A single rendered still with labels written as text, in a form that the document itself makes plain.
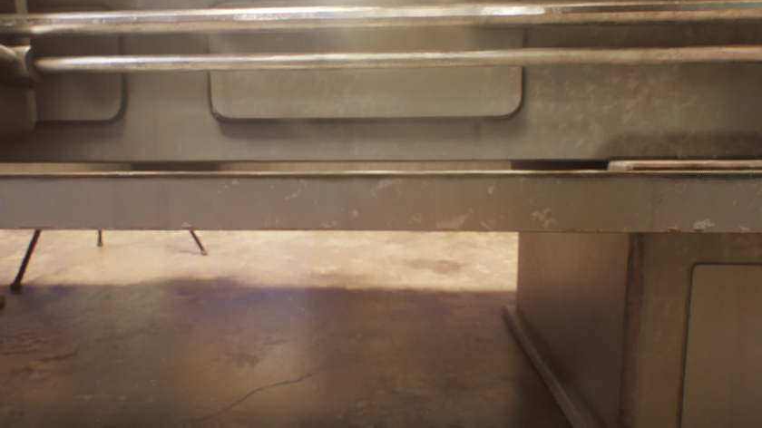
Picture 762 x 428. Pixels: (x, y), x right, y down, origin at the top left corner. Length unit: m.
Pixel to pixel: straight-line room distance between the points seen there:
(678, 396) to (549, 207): 0.40
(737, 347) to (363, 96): 0.63
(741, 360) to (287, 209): 0.65
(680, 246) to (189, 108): 0.73
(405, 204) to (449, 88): 0.23
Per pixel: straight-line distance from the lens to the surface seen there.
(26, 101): 0.76
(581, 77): 0.66
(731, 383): 0.79
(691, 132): 0.73
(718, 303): 0.73
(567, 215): 0.46
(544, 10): 0.56
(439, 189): 0.42
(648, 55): 0.60
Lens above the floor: 0.49
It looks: 6 degrees down
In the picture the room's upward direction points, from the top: straight up
